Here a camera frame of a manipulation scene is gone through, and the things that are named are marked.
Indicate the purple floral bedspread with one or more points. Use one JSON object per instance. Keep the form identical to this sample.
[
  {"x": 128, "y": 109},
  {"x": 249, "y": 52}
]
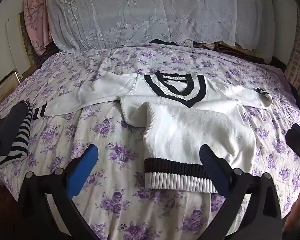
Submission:
[{"x": 102, "y": 205}]

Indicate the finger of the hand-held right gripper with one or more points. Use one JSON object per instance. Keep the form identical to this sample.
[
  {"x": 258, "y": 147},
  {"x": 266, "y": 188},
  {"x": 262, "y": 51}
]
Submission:
[{"x": 298, "y": 147}]

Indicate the white lace cover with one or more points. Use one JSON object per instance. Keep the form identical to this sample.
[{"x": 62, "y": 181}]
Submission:
[{"x": 140, "y": 10}]

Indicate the dark navy garment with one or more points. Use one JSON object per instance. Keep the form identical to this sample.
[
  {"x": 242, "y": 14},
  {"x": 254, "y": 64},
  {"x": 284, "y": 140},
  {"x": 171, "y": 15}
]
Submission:
[{"x": 7, "y": 130}]

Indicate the plaid curtain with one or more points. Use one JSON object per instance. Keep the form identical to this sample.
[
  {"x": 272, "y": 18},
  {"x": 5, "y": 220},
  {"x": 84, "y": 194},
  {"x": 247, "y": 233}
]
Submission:
[{"x": 298, "y": 62}]

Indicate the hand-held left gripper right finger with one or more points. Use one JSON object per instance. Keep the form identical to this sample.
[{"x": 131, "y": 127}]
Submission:
[{"x": 215, "y": 171}]

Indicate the pink floral cloth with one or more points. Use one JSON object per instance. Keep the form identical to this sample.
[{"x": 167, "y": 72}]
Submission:
[{"x": 36, "y": 22}]

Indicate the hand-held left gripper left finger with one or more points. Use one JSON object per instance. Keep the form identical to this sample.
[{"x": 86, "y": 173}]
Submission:
[{"x": 82, "y": 171}]

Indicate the white sweater with black trim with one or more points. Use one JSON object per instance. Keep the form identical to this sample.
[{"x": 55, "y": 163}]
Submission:
[{"x": 190, "y": 130}]

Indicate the black white striped garment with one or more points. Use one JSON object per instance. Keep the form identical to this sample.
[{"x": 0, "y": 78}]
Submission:
[{"x": 22, "y": 137}]

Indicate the person's right hand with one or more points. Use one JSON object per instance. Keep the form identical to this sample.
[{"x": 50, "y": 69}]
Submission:
[{"x": 298, "y": 210}]

